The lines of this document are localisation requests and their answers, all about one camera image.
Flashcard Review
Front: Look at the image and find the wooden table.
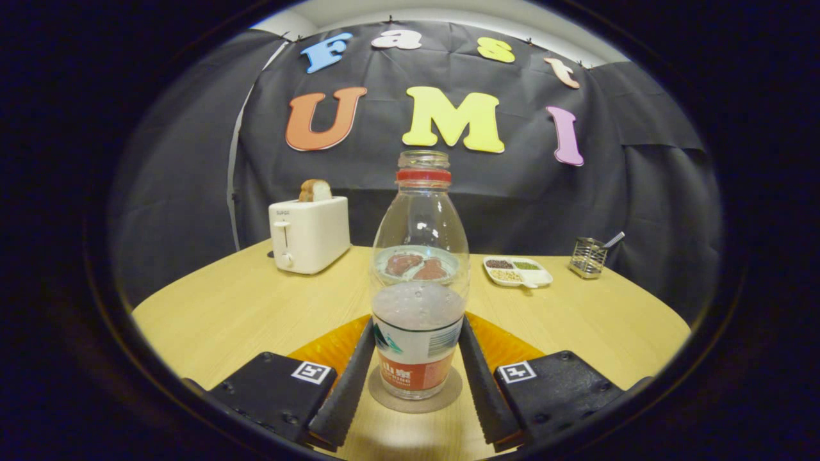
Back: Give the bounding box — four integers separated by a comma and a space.
131, 240, 693, 461

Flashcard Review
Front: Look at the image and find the black backdrop cloth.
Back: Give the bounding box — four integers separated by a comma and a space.
109, 19, 725, 327

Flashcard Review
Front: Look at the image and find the brown meat slice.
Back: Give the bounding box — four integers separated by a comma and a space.
413, 259, 448, 281
386, 254, 424, 277

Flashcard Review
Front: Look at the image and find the white divided grain tray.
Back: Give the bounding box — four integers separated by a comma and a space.
482, 255, 554, 289

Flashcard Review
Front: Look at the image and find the metal mesh holder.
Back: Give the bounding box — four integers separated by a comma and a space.
568, 237, 608, 280

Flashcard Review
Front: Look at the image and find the white toaster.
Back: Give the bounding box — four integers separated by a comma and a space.
268, 196, 352, 275

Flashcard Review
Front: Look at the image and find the pale green plate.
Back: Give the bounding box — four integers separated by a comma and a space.
375, 245, 460, 285

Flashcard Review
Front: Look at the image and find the clear plastic bottle red label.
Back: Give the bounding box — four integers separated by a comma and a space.
370, 150, 470, 401

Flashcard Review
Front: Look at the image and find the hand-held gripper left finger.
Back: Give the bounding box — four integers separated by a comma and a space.
183, 314, 377, 452

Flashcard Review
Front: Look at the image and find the brown round coaster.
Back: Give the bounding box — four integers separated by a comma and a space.
368, 365, 463, 414

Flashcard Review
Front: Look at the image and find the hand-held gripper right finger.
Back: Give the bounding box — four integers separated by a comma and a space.
458, 312, 654, 453

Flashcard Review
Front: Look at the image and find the bread slice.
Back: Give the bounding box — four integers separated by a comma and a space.
299, 179, 333, 203

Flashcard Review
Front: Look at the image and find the clear juice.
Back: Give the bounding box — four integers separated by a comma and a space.
372, 280, 465, 334

